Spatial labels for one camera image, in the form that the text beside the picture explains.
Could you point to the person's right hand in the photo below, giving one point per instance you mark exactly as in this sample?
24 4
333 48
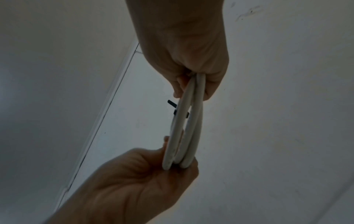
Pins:
179 39

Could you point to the person's left hand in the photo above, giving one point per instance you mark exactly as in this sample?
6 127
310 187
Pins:
124 186

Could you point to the black zip tie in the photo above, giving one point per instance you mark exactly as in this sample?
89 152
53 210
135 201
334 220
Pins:
171 102

